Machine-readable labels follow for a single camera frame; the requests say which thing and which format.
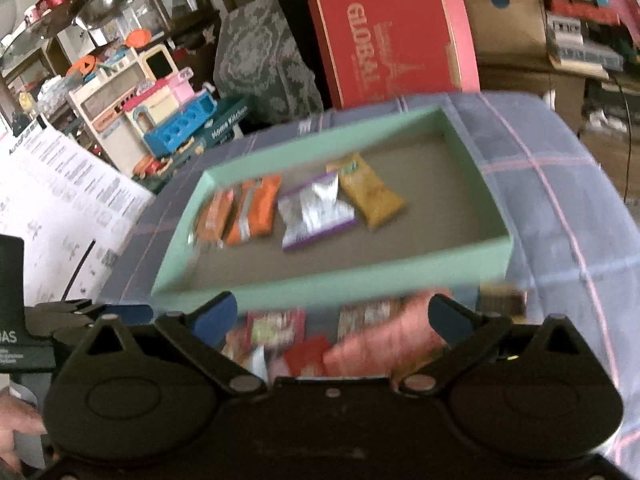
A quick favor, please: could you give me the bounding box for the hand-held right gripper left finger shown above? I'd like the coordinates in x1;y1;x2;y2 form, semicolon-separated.
64;291;268;397

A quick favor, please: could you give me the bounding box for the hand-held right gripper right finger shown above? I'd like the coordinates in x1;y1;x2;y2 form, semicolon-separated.
394;293;602;396

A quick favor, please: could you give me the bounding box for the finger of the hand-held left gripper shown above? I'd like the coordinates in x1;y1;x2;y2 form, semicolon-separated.
62;299;155;331

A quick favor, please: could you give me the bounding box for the green cardboard box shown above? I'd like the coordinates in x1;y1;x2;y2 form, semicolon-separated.
150;104;514;313

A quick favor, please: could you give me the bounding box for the person's left hand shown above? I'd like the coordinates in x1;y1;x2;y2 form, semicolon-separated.
0;391;50;461

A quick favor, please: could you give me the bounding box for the white orange snack packet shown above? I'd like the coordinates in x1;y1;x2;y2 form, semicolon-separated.
222;332;271;382

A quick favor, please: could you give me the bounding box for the white printed sheet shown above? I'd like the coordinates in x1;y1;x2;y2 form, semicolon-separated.
0;115;156;306

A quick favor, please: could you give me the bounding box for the purple silver snack packet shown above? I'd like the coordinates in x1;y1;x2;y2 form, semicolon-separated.
276;171;358;252

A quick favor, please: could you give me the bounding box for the yellow snack packet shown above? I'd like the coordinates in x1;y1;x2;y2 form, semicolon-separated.
326;153;407;231

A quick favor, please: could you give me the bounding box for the plaid blanket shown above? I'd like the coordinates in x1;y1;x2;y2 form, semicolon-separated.
102;90;640;480

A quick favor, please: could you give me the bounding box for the blue toy rack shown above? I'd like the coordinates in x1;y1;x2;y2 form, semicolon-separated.
142;102;219;159

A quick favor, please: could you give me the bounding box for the teal toy box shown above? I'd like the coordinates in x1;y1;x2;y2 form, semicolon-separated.
195;95;251;153

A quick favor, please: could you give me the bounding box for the cream toy kitchen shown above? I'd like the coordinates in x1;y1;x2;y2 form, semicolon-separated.
67;44;178;171

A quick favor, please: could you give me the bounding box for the pink toy house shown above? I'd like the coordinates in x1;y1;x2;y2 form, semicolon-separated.
122;67;217;136

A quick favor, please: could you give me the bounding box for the grey lace cloth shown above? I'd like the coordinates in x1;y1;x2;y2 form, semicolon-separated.
212;0;326;128

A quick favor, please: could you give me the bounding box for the red gift box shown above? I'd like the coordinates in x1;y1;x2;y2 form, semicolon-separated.
306;0;481;110

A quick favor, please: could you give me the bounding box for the bear print cardboard box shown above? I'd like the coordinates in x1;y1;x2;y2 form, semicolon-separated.
452;0;551;61

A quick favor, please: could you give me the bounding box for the metal bowl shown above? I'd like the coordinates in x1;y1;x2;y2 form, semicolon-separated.
75;0;138;31

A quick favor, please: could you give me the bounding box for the pink printed box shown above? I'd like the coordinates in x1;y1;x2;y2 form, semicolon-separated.
607;0;640;51

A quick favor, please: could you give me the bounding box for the black cable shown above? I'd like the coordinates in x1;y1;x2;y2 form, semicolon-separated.
612;72;635;202

